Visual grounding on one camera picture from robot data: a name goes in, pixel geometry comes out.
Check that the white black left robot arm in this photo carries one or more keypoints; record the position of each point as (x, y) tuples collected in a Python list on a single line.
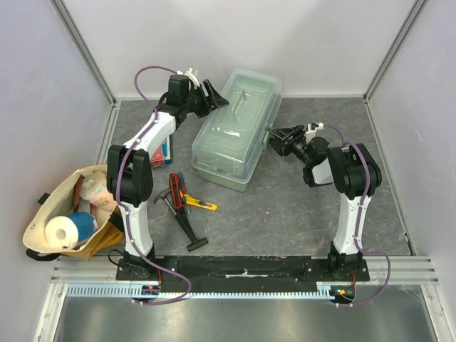
[(129, 175)]

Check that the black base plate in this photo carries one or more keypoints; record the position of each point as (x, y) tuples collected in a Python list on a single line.
[(210, 269)]

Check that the blue tape roll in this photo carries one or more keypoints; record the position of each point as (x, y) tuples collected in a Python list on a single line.
[(82, 227)]

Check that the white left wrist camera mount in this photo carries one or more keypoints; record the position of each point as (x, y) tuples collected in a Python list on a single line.
[(191, 73)]

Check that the white plastic package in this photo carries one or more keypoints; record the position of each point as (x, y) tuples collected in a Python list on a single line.
[(94, 190)]

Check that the blue handled screwdriver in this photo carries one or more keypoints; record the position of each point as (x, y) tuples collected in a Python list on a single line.
[(183, 187)]

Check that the yellow utility knife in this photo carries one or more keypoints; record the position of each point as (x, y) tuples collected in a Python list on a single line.
[(198, 203)]

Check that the aluminium frame post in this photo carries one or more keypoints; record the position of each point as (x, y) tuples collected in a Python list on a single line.
[(76, 36), (403, 32)]

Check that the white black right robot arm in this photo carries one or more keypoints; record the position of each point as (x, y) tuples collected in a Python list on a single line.
[(350, 168)]

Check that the beige canvas tote bag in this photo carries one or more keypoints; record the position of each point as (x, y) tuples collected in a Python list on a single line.
[(66, 200)]

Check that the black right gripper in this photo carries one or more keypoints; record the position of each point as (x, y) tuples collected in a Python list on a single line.
[(289, 139)]

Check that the aluminium frame post right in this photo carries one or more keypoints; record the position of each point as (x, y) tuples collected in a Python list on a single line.
[(403, 32)]

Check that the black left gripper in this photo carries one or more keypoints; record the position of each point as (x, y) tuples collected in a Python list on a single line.
[(216, 99)]

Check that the aluminium frame post left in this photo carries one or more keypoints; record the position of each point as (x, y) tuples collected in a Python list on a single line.
[(76, 36)]

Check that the red black utility knife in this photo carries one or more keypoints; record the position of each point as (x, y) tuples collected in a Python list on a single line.
[(174, 184)]

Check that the red box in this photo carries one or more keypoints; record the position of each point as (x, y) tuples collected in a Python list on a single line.
[(156, 159)]

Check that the translucent green tool box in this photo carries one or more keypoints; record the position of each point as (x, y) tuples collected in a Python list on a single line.
[(232, 139)]

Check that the white paper roll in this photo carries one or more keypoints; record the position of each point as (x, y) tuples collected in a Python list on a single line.
[(61, 233)]

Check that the blue white small box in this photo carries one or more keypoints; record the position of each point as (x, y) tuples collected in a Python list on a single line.
[(167, 150)]

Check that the claw hammer black handle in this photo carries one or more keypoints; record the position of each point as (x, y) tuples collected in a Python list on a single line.
[(195, 243)]

